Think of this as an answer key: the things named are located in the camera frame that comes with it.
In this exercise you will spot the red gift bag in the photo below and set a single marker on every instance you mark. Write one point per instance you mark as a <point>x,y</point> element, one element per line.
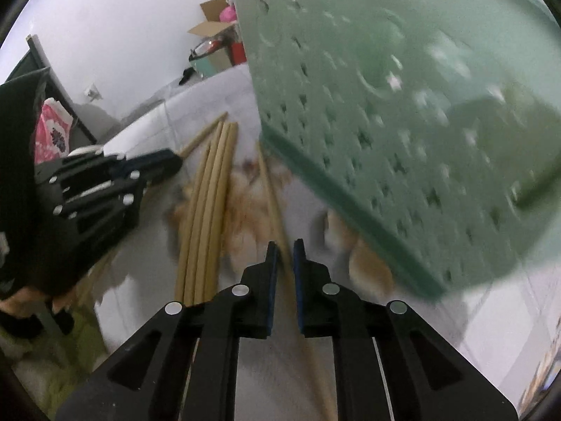
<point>239,52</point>

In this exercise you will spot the dark furniture frame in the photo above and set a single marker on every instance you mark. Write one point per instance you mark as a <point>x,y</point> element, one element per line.
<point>57,87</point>

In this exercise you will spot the long bamboo chopstick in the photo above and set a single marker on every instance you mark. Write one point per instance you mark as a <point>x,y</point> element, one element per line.
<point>274,201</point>

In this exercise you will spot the white wall socket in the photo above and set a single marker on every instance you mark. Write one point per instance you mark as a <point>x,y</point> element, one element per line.
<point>93,93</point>

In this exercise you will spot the person's left hand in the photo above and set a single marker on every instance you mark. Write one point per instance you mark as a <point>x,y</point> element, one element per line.
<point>19,302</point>

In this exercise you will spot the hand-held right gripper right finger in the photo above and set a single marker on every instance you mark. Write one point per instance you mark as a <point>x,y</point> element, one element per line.
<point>299,289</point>

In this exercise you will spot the person's left forearm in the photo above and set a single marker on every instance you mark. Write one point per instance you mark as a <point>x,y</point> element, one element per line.
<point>52,359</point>

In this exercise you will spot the pink cloth bundle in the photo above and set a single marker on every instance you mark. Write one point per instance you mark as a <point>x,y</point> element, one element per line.
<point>228,14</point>

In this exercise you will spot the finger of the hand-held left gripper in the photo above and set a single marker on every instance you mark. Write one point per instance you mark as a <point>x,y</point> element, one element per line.
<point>149,164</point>
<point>105,210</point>

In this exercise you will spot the small black floor item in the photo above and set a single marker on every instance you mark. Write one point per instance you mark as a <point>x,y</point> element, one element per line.
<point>185,76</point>

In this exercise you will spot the green star-hole utensil basket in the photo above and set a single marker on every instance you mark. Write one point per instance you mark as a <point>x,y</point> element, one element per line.
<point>394,118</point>

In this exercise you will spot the pile of bamboo chopsticks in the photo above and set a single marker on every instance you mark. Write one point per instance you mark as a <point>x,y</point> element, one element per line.
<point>206,210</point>

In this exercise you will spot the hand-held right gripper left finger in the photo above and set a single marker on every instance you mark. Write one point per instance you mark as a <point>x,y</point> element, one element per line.
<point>271,289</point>

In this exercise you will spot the pink flower-print cloth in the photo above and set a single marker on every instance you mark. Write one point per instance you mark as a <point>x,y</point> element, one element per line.
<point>52,136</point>

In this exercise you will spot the cardboard box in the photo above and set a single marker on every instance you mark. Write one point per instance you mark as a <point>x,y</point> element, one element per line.
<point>210,26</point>

